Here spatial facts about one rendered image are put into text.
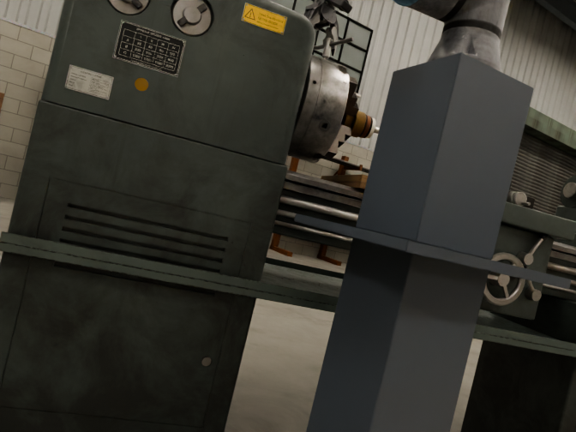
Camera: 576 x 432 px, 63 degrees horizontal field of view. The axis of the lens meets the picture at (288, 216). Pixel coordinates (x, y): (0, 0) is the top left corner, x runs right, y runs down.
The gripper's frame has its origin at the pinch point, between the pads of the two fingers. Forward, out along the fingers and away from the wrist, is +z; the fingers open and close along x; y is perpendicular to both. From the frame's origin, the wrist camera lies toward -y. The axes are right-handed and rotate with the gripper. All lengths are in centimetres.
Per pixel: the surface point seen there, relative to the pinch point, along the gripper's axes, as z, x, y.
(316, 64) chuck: 13.6, 11.4, -12.1
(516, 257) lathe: 56, -42, -56
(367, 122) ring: 22.3, -13.2, -14.8
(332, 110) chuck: 26.1, 6.7, -17.4
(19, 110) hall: -57, -62, 647
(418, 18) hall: -489, -695, 454
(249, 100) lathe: 33.6, 33.4, -14.1
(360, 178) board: 43.1, -4.6, -23.3
